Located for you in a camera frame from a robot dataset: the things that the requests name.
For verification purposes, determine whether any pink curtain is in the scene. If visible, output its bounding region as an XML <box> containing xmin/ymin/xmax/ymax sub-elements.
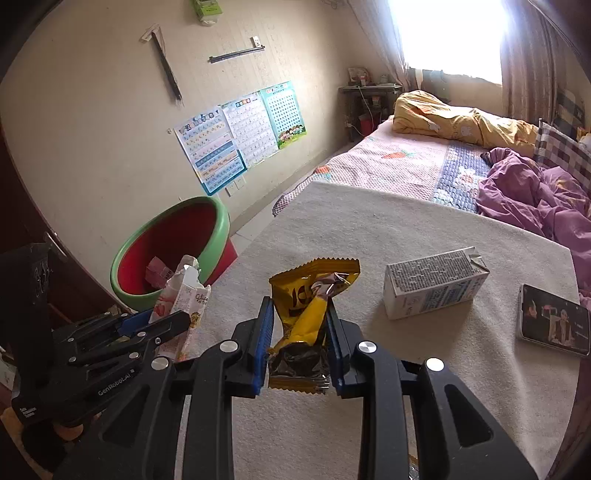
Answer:
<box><xmin>349</xmin><ymin>0</ymin><xmax>412</xmax><ymax>91</ymax></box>
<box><xmin>500</xmin><ymin>1</ymin><xmax>567</xmax><ymax>124</ymax></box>

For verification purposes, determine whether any black wall shelf rail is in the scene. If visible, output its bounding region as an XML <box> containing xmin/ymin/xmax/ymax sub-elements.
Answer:
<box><xmin>208</xmin><ymin>37</ymin><xmax>266</xmax><ymax>64</ymax></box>

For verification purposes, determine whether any left pink curtain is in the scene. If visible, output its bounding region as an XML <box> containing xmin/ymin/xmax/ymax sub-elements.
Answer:
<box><xmin>349</xmin><ymin>0</ymin><xmax>412</xmax><ymax>91</ymax></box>

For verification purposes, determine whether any checkered pillow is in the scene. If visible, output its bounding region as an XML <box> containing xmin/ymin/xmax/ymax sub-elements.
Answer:
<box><xmin>533</xmin><ymin>119</ymin><xmax>591</xmax><ymax>193</ymax></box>

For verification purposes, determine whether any yellow black candy wrapper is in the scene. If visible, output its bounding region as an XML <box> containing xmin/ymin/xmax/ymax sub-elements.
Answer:
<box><xmin>269</xmin><ymin>258</ymin><xmax>361</xmax><ymax>394</ymax></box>

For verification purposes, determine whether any small red bucket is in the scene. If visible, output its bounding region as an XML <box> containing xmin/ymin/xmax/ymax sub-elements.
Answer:
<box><xmin>359</xmin><ymin>114</ymin><xmax>375</xmax><ymax>137</ymax></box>

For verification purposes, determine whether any large pink plastic bag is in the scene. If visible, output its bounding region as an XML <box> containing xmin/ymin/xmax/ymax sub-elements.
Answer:
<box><xmin>144</xmin><ymin>257</ymin><xmax>174</xmax><ymax>289</ymax></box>

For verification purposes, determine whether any purple crumpled duvet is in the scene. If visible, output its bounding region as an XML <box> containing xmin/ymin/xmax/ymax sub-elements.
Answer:
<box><xmin>476</xmin><ymin>147</ymin><xmax>591</xmax><ymax>307</ymax></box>

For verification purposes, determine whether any pink white clear wrapper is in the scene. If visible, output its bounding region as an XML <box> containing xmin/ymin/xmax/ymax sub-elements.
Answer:
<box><xmin>148</xmin><ymin>255</ymin><xmax>211</xmax><ymax>362</ymax></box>

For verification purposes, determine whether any right pink curtain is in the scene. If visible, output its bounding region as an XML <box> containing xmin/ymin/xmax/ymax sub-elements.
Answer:
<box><xmin>500</xmin><ymin>1</ymin><xmax>567</xmax><ymax>124</ymax></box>

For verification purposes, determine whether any white chart wall poster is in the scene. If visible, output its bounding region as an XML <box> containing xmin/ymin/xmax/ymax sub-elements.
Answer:
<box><xmin>221</xmin><ymin>92</ymin><xmax>279</xmax><ymax>169</ymax></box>

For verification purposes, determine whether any person left hand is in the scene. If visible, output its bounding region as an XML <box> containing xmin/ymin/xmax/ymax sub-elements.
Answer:
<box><xmin>53</xmin><ymin>423</ymin><xmax>84</xmax><ymax>442</ymax></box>

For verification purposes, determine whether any beige fleece mat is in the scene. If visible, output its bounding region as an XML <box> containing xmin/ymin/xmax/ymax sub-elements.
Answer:
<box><xmin>197</xmin><ymin>183</ymin><xmax>580</xmax><ymax>479</ymax></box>

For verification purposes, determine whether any striped blue pillow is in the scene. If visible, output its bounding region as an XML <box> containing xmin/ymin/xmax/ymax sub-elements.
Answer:
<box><xmin>552</xmin><ymin>89</ymin><xmax>585</xmax><ymax>139</ymax></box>

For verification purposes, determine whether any dark wooden door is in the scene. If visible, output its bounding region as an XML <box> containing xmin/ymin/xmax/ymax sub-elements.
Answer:
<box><xmin>0</xmin><ymin>128</ymin><xmax>130</xmax><ymax>351</ymax></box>

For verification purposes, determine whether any smartphone on mat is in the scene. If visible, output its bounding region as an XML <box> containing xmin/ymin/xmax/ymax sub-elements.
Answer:
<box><xmin>516</xmin><ymin>284</ymin><xmax>590</xmax><ymax>357</ymax></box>

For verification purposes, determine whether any red bin with green rim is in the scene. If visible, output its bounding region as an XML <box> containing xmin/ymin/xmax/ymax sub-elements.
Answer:
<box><xmin>110</xmin><ymin>196</ymin><xmax>238</xmax><ymax>311</ymax></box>

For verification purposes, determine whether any black hanging strap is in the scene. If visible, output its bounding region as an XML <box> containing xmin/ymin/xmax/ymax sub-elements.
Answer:
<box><xmin>140</xmin><ymin>25</ymin><xmax>184</xmax><ymax>103</ymax></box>

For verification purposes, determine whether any yellow rolled duvet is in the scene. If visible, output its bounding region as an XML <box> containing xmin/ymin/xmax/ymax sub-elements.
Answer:
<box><xmin>393</xmin><ymin>90</ymin><xmax>538</xmax><ymax>158</ymax></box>

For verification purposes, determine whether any green wall box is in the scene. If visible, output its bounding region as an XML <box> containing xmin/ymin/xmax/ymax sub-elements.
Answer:
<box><xmin>191</xmin><ymin>0</ymin><xmax>222</xmax><ymax>26</ymax></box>

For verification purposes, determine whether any green number wall poster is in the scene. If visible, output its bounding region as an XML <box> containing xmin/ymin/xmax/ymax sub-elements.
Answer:
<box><xmin>259</xmin><ymin>81</ymin><xmax>307</xmax><ymax>149</ymax></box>

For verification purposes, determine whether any dark side table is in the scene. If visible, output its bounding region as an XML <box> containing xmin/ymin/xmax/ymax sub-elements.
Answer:
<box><xmin>339</xmin><ymin>83</ymin><xmax>403</xmax><ymax>142</ymax></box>

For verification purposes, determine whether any white milk carton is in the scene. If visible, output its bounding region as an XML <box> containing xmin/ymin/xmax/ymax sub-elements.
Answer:
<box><xmin>384</xmin><ymin>247</ymin><xmax>490</xmax><ymax>320</ymax></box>

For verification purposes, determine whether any blue pinyin wall poster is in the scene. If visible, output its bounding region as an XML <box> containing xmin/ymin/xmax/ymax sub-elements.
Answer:
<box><xmin>173</xmin><ymin>106</ymin><xmax>246</xmax><ymax>196</ymax></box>

